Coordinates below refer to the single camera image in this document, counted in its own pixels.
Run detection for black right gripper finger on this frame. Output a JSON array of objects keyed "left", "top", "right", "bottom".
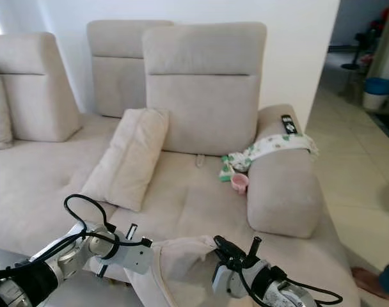
[{"left": 213, "top": 235, "right": 242, "bottom": 258}]

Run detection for beige throw pillow with seam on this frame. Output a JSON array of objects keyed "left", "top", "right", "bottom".
[{"left": 81, "top": 107, "right": 170, "bottom": 212}]

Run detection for beige fabric sofa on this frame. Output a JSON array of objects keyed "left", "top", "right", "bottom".
[{"left": 0, "top": 19, "right": 363, "bottom": 307}]

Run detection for wide beige sofa backrest cushion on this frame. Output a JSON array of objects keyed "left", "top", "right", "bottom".
[{"left": 142, "top": 22, "right": 268, "bottom": 157}]

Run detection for dark floor mat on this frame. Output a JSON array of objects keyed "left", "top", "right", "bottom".
[{"left": 365, "top": 111, "right": 389, "bottom": 141}]

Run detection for black floor fan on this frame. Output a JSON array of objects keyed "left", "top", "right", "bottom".
[{"left": 340, "top": 31, "right": 372, "bottom": 72}]

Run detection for pink cup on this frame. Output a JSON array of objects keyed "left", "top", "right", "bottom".
[{"left": 230, "top": 173, "right": 250, "bottom": 195}]

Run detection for white cloth with green print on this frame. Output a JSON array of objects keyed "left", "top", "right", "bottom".
[{"left": 218, "top": 132, "right": 319, "bottom": 184}]

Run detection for person's foot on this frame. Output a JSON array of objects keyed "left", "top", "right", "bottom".
[{"left": 351, "top": 267, "right": 385, "bottom": 299}]

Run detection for blue and white bin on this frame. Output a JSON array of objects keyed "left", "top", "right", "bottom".
[{"left": 361, "top": 77, "right": 389, "bottom": 111}]

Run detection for red flowers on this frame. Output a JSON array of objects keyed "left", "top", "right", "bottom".
[{"left": 370, "top": 6, "right": 389, "bottom": 36}]

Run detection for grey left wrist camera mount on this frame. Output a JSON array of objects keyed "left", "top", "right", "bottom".
[{"left": 110, "top": 238, "right": 154, "bottom": 276}]

